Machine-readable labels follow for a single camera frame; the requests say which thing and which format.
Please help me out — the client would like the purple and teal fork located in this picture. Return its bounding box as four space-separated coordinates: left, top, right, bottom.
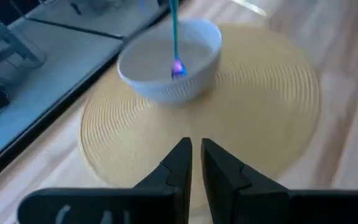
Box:
167 0 188 80

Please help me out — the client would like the round woven beige placemat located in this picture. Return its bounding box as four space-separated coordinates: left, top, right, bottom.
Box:
78 23 321 214

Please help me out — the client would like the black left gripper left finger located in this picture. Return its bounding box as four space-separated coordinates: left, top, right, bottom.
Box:
16 136 194 224

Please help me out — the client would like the pale wooden chopstick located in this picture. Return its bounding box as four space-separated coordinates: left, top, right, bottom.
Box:
231 0 267 17

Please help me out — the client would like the white ribbed bowl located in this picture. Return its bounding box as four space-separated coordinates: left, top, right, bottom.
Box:
116 17 224 106

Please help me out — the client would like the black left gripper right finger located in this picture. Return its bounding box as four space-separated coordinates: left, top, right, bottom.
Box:
200 138 358 224

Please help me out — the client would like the grey metal table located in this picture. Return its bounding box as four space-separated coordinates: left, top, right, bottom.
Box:
0 6 47 79

